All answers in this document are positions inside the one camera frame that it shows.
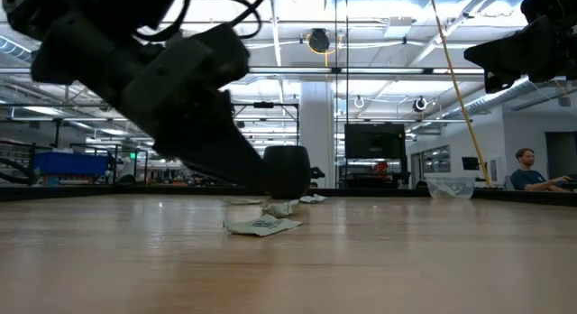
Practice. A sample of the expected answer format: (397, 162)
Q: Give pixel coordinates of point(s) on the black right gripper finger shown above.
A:
(505, 52)

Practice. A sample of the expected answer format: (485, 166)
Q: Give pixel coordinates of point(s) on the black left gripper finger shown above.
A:
(212, 158)
(252, 158)

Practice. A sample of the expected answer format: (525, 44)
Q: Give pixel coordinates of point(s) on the printed pale green paper scrap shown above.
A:
(261, 227)

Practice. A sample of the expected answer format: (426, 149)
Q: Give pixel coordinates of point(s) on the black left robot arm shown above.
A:
(67, 34)

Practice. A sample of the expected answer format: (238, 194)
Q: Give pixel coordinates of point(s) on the blue plastic bin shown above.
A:
(67, 164)

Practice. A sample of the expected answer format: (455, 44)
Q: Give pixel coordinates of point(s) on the dark green round cup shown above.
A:
(287, 172)

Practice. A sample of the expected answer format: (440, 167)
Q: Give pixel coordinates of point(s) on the small black background device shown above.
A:
(317, 172)

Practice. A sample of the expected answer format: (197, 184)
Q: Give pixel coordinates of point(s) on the white building column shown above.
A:
(317, 133)

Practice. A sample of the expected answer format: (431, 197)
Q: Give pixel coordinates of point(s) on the long ceiling light bar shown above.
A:
(293, 70)

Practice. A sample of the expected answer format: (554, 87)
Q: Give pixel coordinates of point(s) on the thin black vertical pole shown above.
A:
(336, 79)
(347, 79)

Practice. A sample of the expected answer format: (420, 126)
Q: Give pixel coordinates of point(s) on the small black monitor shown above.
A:
(470, 163)

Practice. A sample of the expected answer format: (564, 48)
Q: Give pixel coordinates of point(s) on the large black monitor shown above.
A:
(374, 142)

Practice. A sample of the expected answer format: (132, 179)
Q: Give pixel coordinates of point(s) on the interior window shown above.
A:
(436, 159)

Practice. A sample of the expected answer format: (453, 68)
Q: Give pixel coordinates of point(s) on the person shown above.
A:
(527, 178)

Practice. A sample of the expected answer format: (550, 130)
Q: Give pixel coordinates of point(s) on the clear plastic bowl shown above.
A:
(466, 187)

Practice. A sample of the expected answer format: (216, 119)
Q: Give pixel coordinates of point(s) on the storage shelf rack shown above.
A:
(13, 158)

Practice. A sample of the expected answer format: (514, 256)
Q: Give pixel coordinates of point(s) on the silver ventilation duct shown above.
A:
(496, 97)

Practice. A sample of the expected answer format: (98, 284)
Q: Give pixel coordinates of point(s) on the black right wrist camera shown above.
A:
(545, 5)

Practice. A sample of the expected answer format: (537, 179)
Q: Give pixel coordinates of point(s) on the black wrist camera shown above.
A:
(221, 57)
(545, 5)

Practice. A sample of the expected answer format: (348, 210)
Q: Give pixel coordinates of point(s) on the black background rig frame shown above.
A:
(263, 105)

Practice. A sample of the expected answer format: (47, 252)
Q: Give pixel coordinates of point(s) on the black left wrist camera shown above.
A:
(221, 57)

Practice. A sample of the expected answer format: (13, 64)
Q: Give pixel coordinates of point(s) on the black background workstation frame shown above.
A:
(112, 163)

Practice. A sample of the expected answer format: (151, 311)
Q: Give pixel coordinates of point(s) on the black aluminium table frame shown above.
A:
(90, 193)

